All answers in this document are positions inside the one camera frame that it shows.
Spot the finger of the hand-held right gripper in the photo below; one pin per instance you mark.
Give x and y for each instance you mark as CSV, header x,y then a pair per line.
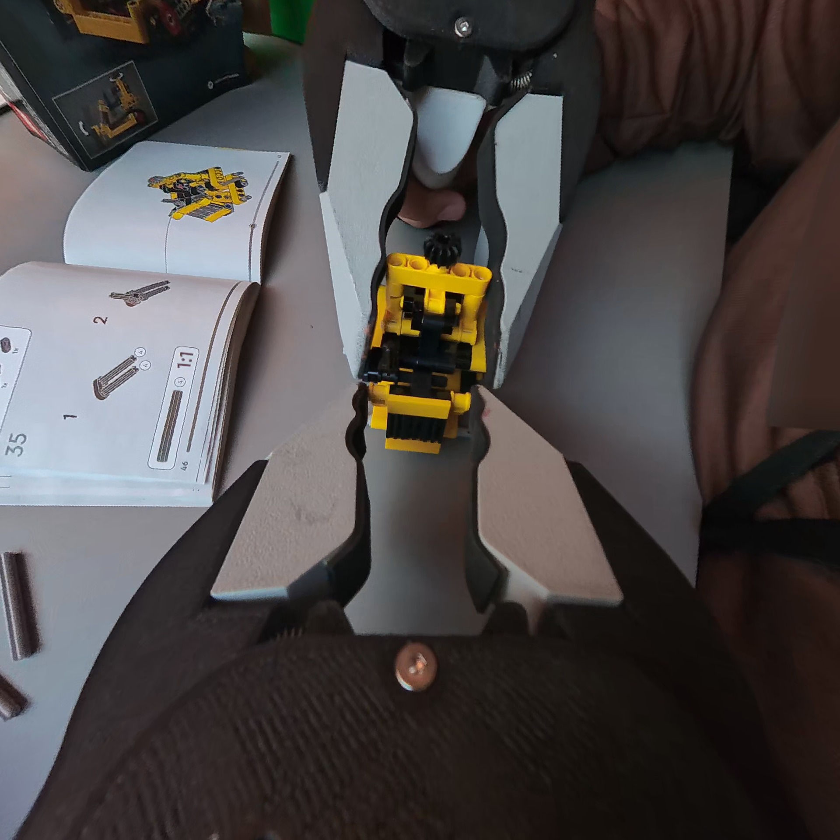
x,y
531,197
361,197

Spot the person's brown shirt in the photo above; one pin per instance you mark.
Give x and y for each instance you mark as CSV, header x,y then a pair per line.
x,y
722,65

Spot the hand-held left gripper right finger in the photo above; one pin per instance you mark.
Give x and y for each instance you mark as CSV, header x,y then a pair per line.
x,y
544,525

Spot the green plastic container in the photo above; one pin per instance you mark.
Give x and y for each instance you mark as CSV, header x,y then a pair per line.
x,y
289,19

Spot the grey lego axle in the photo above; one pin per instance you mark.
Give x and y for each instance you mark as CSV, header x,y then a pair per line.
x,y
18,604
10,699

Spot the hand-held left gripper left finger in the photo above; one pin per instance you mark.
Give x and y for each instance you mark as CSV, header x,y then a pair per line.
x,y
289,518

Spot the yellow black lego model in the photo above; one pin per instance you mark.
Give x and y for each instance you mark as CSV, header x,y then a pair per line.
x,y
420,410

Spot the dark lego set box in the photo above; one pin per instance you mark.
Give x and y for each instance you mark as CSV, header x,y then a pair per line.
x,y
131,72

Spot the person's right hand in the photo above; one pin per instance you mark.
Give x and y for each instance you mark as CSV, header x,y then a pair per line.
x,y
433,207

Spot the lego instruction booklet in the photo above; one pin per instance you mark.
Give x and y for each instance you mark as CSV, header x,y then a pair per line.
x,y
131,367

